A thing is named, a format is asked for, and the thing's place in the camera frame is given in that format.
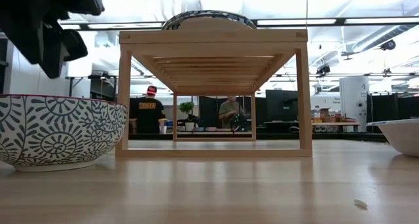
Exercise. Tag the white cabinet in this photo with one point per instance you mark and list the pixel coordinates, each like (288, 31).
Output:
(353, 103)

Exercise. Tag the grey floral patterned bowl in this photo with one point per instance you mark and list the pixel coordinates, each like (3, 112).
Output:
(59, 135)

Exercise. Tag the white bowl blue rim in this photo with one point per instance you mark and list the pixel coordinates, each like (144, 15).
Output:
(402, 139)
(209, 12)

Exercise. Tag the black metal table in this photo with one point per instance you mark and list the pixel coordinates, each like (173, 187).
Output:
(103, 88)

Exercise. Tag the black monitor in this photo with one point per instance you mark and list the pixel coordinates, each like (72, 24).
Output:
(281, 104)

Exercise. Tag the green potted plant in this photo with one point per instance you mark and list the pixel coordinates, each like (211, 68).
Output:
(187, 107)

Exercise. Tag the black ceiling camera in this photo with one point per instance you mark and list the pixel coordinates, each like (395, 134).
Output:
(388, 44)

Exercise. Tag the wooden slatted shelf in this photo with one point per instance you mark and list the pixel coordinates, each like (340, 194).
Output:
(212, 37)

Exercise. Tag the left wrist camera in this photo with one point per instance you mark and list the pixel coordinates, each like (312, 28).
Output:
(85, 1)

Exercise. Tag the person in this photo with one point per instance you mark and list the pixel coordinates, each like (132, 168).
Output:
(147, 114)
(227, 111)

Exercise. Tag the cluttered wooden table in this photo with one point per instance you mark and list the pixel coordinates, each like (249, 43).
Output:
(334, 123)

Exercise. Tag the small white chip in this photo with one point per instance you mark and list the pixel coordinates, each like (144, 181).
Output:
(360, 203)

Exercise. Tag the black ceiling truss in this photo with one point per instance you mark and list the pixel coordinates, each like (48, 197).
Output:
(252, 22)

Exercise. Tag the neighbouring station robot arm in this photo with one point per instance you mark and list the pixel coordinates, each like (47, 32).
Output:
(239, 122)

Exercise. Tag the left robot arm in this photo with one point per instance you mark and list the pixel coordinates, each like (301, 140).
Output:
(16, 21)

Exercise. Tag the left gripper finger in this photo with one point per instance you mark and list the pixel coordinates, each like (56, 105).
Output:
(52, 60)

